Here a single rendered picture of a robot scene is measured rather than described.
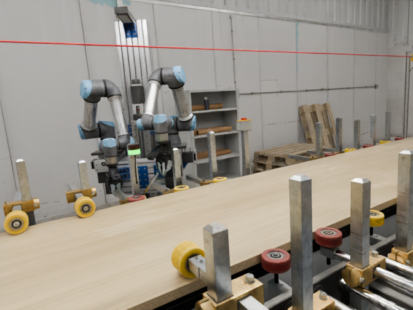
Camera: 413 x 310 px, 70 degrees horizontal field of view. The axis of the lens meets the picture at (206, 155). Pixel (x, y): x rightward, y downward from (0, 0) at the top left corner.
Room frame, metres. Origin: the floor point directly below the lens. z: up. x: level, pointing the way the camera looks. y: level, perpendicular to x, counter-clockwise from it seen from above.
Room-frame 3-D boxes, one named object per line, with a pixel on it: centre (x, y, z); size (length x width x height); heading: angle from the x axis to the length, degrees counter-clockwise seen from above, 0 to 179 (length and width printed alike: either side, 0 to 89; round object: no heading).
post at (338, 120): (2.44, -1.11, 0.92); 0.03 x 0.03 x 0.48; 31
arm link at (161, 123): (1.74, 0.25, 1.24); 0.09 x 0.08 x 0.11; 168
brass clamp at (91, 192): (1.41, 0.63, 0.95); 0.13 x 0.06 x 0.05; 121
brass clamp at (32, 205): (1.28, 0.84, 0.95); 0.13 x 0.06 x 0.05; 121
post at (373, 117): (2.70, -1.54, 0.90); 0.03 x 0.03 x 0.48; 31
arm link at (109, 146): (1.79, 0.58, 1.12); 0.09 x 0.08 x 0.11; 32
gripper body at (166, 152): (1.74, 0.25, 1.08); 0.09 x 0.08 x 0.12; 141
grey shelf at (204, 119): (4.67, -0.07, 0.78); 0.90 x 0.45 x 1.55; 122
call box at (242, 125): (1.94, -0.26, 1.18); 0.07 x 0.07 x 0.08; 31
